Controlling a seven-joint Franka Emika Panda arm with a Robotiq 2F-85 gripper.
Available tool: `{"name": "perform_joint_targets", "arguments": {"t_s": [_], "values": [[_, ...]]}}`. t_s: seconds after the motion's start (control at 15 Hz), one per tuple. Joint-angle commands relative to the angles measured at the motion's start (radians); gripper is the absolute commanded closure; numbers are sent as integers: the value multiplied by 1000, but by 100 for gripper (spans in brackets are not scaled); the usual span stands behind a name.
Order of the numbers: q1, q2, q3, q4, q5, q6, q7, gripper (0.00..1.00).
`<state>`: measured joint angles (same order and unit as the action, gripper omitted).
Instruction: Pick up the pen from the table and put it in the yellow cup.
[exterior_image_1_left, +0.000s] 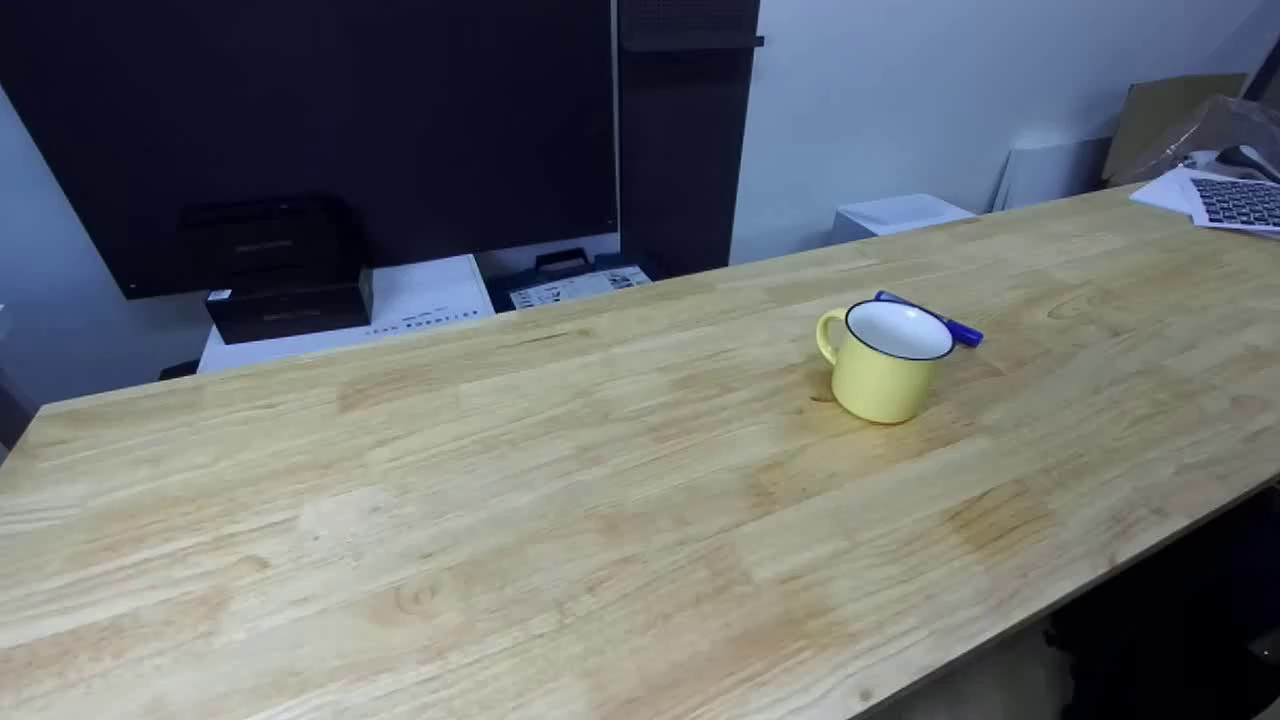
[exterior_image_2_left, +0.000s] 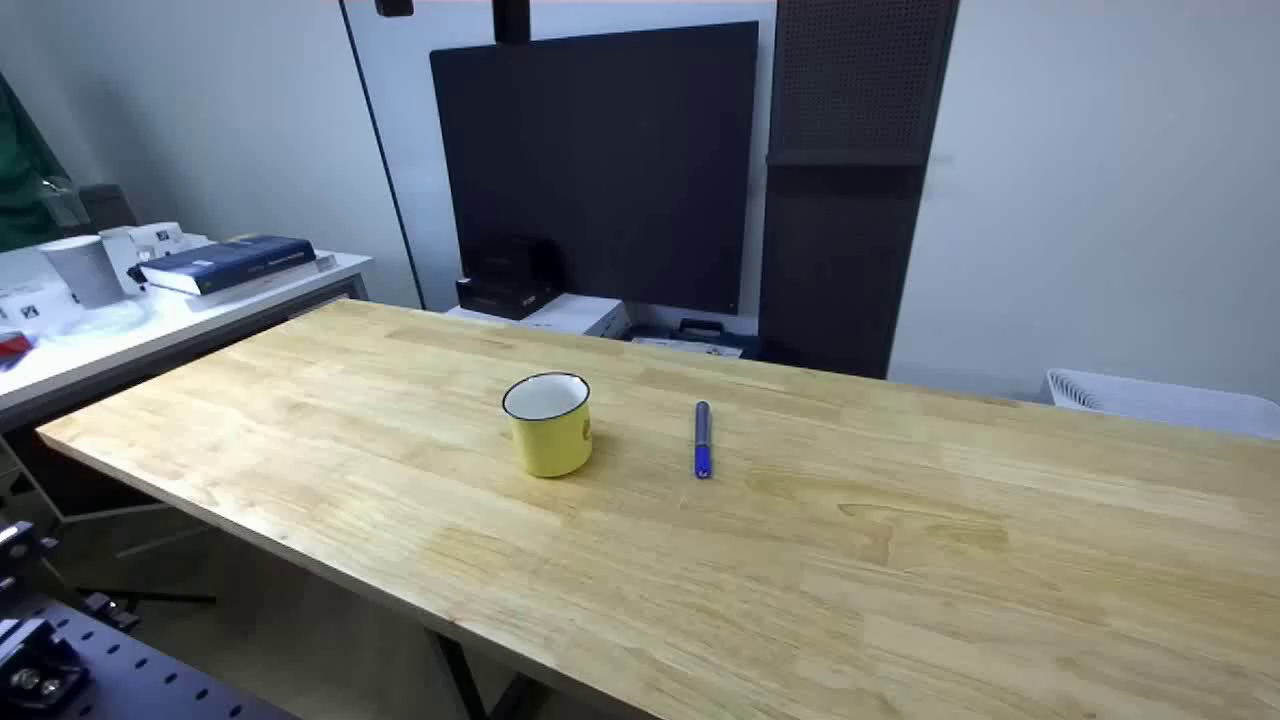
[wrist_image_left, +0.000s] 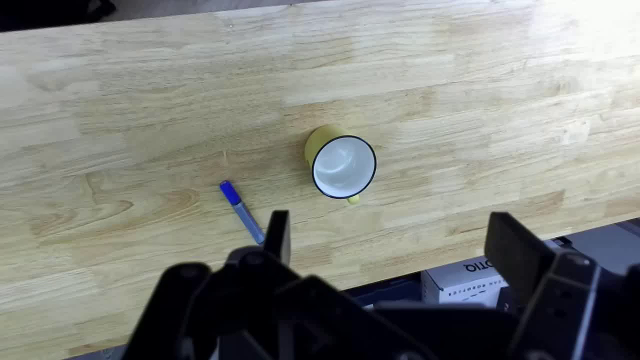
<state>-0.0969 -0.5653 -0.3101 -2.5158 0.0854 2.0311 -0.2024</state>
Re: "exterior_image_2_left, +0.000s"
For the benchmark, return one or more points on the blue pen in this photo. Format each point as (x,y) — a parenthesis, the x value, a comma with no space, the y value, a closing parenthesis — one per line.
(702,448)

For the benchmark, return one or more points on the yellow enamel cup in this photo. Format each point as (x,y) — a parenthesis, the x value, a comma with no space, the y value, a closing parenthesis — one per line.
(548,417)

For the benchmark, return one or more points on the white flat box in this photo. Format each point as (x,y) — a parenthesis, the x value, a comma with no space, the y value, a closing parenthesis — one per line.
(583,316)

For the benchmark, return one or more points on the black box under monitor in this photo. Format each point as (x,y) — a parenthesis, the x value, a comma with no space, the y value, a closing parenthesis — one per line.
(510,276)

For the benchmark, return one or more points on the black monitor screen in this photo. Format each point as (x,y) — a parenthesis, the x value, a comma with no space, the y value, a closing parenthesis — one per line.
(626,153)

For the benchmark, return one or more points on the dark tall panel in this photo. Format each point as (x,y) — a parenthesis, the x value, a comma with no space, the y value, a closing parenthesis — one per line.
(852,114)

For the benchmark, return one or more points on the dark blue book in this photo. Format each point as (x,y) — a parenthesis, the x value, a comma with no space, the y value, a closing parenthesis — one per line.
(225,260)

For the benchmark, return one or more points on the white bin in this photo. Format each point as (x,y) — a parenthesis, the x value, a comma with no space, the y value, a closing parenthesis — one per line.
(1184,404)

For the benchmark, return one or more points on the white side desk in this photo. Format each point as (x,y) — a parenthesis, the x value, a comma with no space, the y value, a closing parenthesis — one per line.
(116,342)

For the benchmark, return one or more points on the black perforated metal plate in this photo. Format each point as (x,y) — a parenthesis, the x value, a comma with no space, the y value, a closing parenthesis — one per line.
(69,667)

